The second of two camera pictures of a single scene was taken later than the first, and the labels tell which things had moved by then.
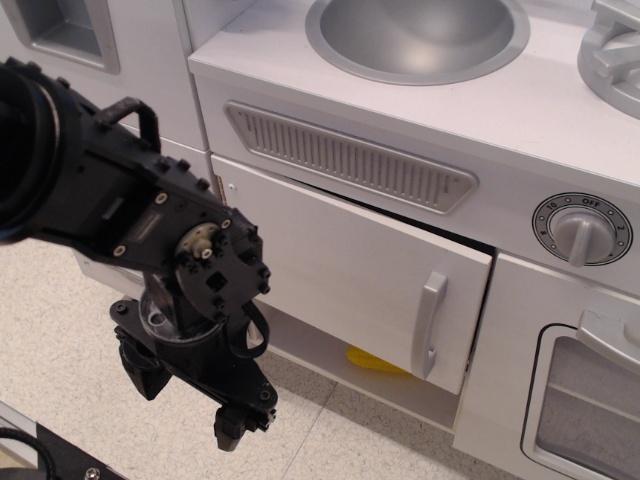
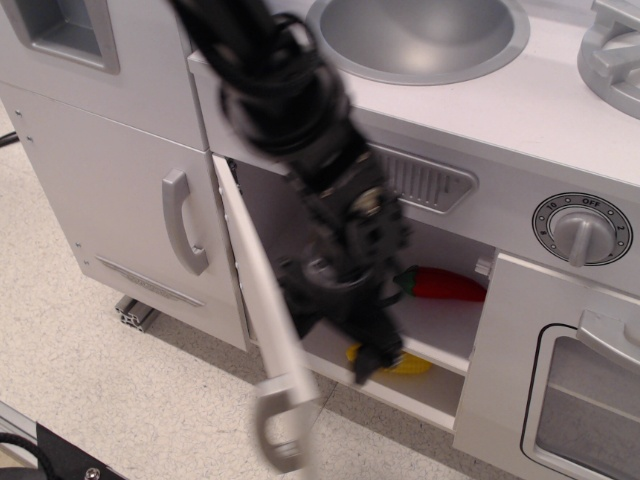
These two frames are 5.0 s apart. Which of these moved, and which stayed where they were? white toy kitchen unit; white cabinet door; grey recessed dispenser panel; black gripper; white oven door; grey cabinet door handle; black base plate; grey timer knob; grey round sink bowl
Moved: grey cabinet door handle; white cabinet door; black gripper
Stayed: grey round sink bowl; grey timer knob; white toy kitchen unit; grey recessed dispenser panel; white oven door; black base plate
